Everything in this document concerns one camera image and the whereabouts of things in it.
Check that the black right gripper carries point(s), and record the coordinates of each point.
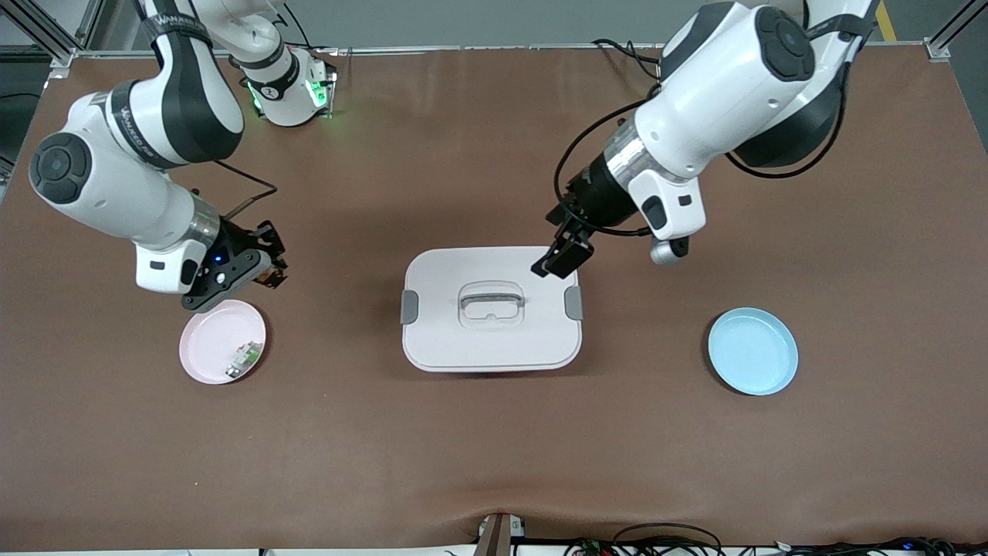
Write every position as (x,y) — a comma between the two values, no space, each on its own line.
(268,245)

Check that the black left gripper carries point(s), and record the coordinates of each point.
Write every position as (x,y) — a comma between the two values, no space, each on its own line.
(599,196)

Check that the orange black switch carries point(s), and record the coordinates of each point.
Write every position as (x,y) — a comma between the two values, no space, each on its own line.
(265,276)

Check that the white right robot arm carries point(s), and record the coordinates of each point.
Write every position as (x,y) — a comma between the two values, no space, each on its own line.
(116,193)

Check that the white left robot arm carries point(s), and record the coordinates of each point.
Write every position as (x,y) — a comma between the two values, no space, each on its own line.
(733,85)

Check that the pink round plate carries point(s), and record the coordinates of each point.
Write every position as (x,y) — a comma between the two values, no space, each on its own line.
(212,347)

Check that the white lidded storage box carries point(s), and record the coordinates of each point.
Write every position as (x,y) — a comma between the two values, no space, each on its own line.
(492,340)

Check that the brown table mat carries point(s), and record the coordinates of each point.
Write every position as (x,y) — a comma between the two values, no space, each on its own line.
(494,440)

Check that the light blue round plate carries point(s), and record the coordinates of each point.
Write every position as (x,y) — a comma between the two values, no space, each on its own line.
(752,351)

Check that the green white switch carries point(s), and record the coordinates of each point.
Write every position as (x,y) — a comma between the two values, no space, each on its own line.
(245,357)

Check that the aluminium table edge rail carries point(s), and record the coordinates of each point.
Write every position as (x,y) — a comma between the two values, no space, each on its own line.
(502,48)

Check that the aluminium frame post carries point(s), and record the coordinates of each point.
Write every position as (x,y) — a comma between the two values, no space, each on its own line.
(938,50)
(62,58)

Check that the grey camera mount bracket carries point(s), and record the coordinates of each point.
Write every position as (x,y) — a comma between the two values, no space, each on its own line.
(494,537)

